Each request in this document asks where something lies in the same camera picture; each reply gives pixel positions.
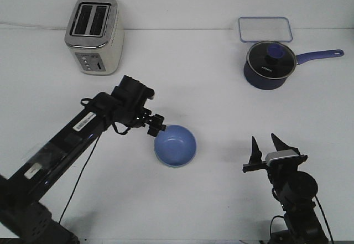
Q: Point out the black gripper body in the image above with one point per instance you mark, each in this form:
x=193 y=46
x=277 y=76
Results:
x=131 y=113
x=278 y=170

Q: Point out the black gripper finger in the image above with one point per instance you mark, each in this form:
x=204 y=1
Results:
x=280 y=145
x=256 y=154

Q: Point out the blue bowl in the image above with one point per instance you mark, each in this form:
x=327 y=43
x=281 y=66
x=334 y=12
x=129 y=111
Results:
x=175 y=143

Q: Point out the green bowl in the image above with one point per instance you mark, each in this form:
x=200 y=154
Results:
x=177 y=164

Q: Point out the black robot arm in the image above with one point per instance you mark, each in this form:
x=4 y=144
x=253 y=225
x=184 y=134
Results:
x=293 y=189
x=21 y=210

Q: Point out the silver two-slot toaster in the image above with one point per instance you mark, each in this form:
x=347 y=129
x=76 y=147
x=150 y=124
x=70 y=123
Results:
x=95 y=36

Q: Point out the glass pot lid blue knob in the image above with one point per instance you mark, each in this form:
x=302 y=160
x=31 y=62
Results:
x=271 y=59

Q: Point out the clear blue-rimmed container lid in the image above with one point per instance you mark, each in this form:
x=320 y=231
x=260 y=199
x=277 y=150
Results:
x=254 y=29

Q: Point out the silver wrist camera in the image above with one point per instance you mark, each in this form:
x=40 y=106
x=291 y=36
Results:
x=279 y=155

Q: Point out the blue saucepan with handle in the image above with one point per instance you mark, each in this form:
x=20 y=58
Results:
x=271 y=84

